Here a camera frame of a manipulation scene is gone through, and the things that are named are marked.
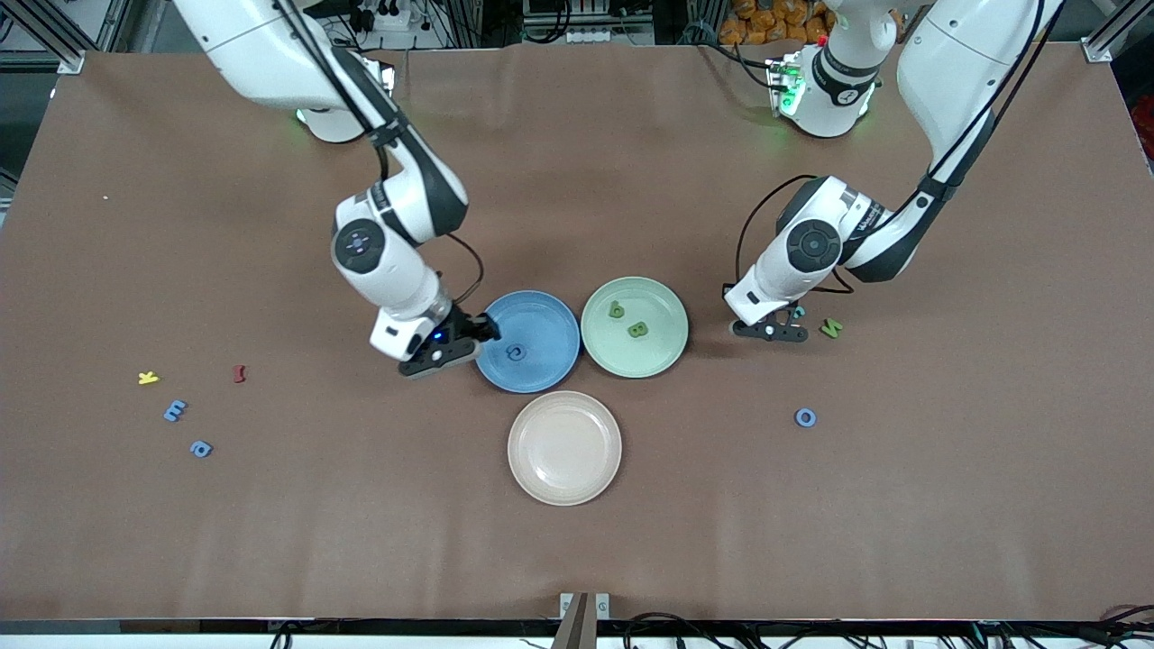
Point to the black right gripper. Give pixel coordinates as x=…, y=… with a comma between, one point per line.
x=466, y=324

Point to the green foam letter M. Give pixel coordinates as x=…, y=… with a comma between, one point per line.
x=831, y=329

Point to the green foam letter B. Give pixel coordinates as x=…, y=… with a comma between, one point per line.
x=638, y=330

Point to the blue foam letter P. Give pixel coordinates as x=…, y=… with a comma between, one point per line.
x=207, y=445

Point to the blue foam letter E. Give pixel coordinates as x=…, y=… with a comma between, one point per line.
x=174, y=411

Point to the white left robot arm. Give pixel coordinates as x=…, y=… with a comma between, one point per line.
x=947, y=72

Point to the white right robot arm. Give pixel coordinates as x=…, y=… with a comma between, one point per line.
x=388, y=270

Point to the blue plate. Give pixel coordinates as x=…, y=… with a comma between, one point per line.
x=545, y=315

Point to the blue foam letter O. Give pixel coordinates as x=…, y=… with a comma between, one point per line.
x=798, y=417

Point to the mint green plate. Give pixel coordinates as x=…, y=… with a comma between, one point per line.
x=663, y=351

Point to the beige plate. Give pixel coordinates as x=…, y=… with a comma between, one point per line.
x=564, y=448

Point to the pile of orange objects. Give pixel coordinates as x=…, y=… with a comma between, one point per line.
x=766, y=22

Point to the white power strip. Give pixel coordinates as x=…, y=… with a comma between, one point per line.
x=590, y=34
x=388, y=18

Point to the yellow foam letter K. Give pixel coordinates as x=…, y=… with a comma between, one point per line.
x=147, y=379

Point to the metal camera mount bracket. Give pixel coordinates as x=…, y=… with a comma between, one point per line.
x=577, y=622

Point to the aluminium frame post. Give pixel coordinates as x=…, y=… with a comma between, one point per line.
x=1102, y=45
x=54, y=36

